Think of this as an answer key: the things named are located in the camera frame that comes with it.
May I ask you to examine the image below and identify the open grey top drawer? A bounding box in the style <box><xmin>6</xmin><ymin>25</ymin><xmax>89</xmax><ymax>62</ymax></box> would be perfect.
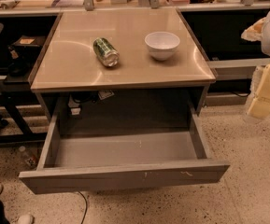
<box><xmin>20</xmin><ymin>105</ymin><xmax>229</xmax><ymax>194</ymax></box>

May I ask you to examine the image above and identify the green soda can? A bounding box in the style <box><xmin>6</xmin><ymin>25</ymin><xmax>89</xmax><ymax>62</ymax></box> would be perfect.
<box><xmin>93</xmin><ymin>37</ymin><xmax>120</xmax><ymax>67</ymax></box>

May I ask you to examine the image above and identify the white bowl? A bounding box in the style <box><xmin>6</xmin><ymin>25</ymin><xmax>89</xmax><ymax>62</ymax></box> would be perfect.
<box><xmin>145</xmin><ymin>32</ymin><xmax>180</xmax><ymax>61</ymax></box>

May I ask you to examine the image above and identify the black cable on floor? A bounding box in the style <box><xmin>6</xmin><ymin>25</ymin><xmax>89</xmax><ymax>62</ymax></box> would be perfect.
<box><xmin>77</xmin><ymin>190</ymin><xmax>89</xmax><ymax>224</ymax></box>

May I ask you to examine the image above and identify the white shoe lower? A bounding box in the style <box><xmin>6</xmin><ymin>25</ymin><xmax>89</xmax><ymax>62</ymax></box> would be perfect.
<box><xmin>17</xmin><ymin>214</ymin><xmax>35</xmax><ymax>224</ymax></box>

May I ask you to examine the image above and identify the black box with label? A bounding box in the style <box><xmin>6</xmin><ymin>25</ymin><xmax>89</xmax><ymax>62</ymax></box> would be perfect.
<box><xmin>13</xmin><ymin>35</ymin><xmax>46</xmax><ymax>48</ymax></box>

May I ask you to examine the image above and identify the plastic bottle on floor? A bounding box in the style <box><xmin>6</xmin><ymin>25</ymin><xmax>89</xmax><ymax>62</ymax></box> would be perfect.
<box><xmin>19</xmin><ymin>146</ymin><xmax>37</xmax><ymax>169</ymax></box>

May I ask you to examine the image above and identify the white power adapter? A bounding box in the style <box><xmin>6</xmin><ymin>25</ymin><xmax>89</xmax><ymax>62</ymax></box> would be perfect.
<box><xmin>68</xmin><ymin>97</ymin><xmax>81</xmax><ymax>116</ymax></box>

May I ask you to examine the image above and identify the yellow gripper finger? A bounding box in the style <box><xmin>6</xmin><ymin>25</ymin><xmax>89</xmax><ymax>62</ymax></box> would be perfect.
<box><xmin>246</xmin><ymin>64</ymin><xmax>270</xmax><ymax>119</ymax></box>

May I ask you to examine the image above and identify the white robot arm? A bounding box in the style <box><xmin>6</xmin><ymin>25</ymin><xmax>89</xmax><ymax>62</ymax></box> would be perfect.
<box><xmin>241</xmin><ymin>11</ymin><xmax>270</xmax><ymax>122</ymax></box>

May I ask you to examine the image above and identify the grey cabinet desk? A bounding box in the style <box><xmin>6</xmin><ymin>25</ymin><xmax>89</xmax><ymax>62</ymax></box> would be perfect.
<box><xmin>31</xmin><ymin>8</ymin><xmax>215</xmax><ymax>121</ymax></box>

